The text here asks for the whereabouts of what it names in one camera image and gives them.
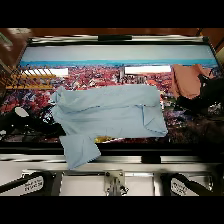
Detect pink garment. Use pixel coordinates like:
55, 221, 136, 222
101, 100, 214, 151
170, 63, 215, 100

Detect light blue shirt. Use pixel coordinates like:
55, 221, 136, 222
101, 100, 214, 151
49, 83, 170, 171

